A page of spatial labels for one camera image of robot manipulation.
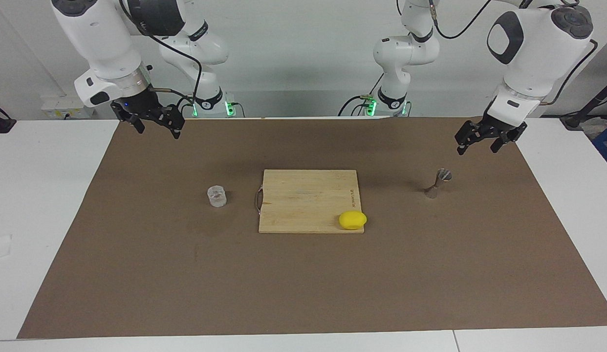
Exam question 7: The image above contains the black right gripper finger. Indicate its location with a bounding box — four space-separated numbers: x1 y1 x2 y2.
154 105 185 139
119 112 146 133

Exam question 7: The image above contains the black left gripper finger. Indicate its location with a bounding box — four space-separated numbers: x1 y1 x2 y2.
455 119 485 155
490 134 514 153

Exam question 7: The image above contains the metal jigger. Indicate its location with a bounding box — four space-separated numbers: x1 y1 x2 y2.
424 169 453 199

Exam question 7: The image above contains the clear glass cup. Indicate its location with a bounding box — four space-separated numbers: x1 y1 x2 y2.
207 185 228 208

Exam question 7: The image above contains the white power strip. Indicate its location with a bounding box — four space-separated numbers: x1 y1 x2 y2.
41 95 96 120

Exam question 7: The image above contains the black stand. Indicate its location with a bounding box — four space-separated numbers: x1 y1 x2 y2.
560 78 607 130

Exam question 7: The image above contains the black clamp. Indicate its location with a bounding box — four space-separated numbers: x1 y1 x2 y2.
0 103 17 133

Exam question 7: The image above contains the yellow lemon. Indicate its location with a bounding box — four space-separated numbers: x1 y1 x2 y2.
338 211 368 230

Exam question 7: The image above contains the brown table mat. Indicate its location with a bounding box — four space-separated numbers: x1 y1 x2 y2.
17 116 607 339

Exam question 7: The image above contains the wooden cutting board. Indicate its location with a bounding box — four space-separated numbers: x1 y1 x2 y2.
255 169 365 234

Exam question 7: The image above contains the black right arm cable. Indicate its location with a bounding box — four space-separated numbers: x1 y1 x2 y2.
119 0 204 115

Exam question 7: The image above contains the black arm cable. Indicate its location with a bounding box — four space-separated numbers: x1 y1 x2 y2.
428 0 598 106
119 0 204 115

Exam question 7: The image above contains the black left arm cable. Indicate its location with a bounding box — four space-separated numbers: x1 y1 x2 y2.
428 0 598 106

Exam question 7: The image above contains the black base cable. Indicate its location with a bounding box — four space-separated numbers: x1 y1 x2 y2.
339 73 385 116

